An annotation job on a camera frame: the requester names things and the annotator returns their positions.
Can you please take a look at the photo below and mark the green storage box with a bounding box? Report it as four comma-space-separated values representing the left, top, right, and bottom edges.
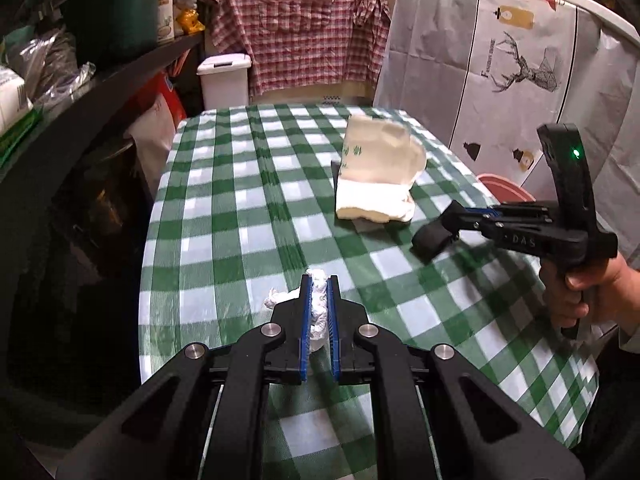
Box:
60, 0, 162, 63

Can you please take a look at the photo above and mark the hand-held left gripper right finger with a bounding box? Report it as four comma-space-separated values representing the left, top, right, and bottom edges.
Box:
329, 276, 586, 480

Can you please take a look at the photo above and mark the green checkered tablecloth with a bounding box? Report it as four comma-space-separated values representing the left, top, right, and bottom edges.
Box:
139, 102, 601, 480

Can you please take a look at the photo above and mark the cardboard box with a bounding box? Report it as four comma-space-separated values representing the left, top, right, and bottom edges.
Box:
248, 80, 375, 109

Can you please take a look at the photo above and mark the black shelf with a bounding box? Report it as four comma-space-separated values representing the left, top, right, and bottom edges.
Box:
0, 0, 206, 411

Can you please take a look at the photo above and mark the red plaid shirt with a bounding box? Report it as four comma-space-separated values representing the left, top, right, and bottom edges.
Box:
200, 0, 392, 97

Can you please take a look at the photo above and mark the deer printed cloth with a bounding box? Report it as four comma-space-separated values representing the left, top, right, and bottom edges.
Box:
372, 0, 640, 231

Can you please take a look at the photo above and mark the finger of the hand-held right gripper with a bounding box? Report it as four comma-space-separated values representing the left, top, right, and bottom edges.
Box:
467, 202, 554, 221
440, 200, 505, 235

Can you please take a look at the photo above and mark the orange red shopping bag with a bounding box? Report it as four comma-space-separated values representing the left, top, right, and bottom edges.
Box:
125, 72, 183, 121

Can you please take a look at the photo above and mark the yellow snack bag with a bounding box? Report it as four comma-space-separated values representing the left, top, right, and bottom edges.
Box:
177, 7, 206, 36

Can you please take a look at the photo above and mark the person's right hand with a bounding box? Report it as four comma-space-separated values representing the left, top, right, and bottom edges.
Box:
539, 254, 640, 333

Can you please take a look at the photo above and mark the pink plastic basin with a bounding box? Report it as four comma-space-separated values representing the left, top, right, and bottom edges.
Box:
476, 173, 536, 206

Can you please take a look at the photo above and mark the white lidded bin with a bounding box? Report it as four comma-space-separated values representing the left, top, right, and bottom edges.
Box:
196, 53, 252, 111

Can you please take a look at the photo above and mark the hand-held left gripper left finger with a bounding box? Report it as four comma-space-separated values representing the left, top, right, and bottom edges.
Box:
56, 274, 314, 480

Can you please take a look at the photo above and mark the white box with red print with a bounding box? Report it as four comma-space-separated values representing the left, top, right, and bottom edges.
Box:
125, 95, 176, 186

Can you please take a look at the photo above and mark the black packet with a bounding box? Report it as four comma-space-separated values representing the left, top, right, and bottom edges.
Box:
412, 217, 463, 262

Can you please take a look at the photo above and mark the white tissue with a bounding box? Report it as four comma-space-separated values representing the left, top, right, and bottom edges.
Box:
262, 269, 331, 353

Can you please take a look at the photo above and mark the cream cloth bag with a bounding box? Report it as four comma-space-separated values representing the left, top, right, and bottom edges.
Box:
334, 114, 428, 223

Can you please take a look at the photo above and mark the white label bottle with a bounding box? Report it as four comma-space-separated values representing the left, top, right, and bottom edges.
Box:
156, 0, 176, 43

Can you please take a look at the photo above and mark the white green package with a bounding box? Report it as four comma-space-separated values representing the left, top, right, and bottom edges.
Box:
0, 66, 43, 166

